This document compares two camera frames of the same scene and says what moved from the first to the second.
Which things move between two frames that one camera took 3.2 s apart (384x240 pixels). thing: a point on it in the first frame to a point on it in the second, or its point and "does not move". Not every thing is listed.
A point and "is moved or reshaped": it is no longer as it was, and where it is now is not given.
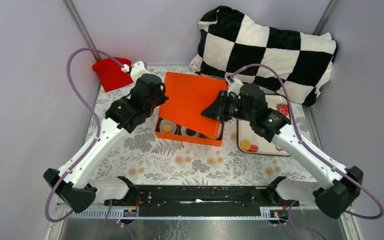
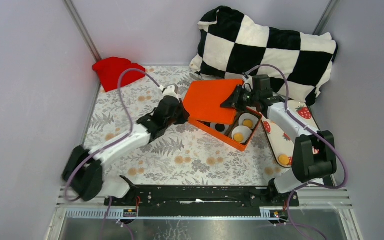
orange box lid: [189, 95] is moved or reshaped
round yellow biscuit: [245, 145] to [283, 159]
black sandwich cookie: [190, 132] to [220, 127]
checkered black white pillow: [228, 39] does not move
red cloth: [112, 76] does not move
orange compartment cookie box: [209, 141] to [228, 136]
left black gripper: [162, 97] to [184, 114]
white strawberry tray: [252, 142] to [281, 142]
